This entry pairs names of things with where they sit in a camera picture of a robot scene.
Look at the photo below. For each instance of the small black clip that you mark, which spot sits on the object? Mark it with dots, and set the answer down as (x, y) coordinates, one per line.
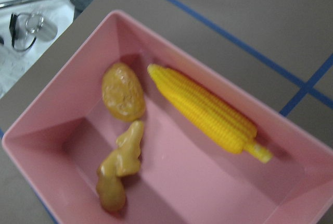
(12, 28)

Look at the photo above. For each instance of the yellow toy corn cob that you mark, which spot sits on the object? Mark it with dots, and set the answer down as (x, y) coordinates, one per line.
(224, 125)

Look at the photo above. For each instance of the small steel measuring cup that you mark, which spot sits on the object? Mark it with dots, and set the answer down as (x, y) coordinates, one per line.
(40, 27)

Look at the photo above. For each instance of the pink plastic bin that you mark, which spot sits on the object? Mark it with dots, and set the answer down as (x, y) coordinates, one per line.
(66, 132)

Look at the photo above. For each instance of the brown toy potato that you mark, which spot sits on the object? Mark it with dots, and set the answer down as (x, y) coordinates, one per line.
(122, 93)

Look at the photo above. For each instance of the tan toy ginger root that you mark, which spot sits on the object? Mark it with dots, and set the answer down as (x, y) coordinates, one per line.
(121, 162)

